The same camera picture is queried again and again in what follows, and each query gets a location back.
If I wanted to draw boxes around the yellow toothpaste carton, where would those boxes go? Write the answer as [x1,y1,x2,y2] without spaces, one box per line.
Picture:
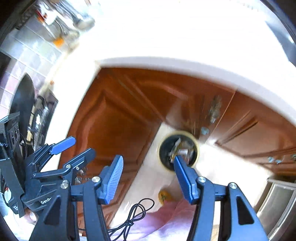
[168,138,195,164]

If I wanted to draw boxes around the round trash bin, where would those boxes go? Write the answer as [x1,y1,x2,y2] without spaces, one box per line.
[158,131,200,171]

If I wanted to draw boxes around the steel appliance door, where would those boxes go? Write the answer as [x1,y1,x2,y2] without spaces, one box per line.
[257,178,295,240]

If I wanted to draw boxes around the black wok pan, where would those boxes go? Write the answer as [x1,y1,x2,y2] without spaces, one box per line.
[10,73,35,144]

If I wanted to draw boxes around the wooden cabinet door left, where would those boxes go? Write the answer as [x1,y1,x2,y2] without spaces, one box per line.
[60,68,234,223]

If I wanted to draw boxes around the wooden cabinet door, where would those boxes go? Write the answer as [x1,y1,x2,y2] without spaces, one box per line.
[60,68,234,223]
[208,92,295,176]

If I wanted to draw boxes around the pink trousers legs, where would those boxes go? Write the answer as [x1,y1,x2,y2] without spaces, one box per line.
[111,199,197,241]

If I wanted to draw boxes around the wooden cabinet door right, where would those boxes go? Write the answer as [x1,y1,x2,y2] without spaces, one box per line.
[208,92,295,176]

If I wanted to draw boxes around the blue child lock knob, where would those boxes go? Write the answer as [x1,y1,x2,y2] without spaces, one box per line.
[200,126,210,136]

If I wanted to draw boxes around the hanging steel ladle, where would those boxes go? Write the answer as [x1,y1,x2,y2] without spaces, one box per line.
[56,1,95,31]

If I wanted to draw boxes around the black cable on floor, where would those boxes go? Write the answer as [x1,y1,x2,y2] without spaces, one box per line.
[78,197,155,241]

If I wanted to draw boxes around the ornate brass cabinet handle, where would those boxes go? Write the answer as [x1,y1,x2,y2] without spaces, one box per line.
[208,95,222,124]

